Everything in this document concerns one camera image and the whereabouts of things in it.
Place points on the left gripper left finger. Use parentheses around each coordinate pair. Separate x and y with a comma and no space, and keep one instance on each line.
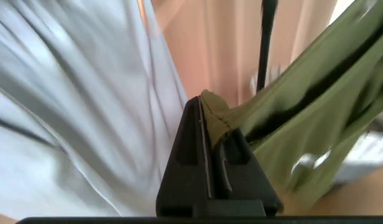
(185,174)

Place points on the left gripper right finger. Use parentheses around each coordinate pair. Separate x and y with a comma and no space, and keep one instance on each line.
(250,183)

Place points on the green garment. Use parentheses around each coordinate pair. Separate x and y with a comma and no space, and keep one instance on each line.
(319,124)

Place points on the pale grey shorts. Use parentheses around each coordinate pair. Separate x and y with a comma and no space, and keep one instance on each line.
(85,109)

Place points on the white laundry basket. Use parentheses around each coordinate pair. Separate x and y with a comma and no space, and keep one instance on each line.
(365,152)

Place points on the black clothes rack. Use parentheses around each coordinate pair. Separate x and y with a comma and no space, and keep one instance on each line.
(266,46)

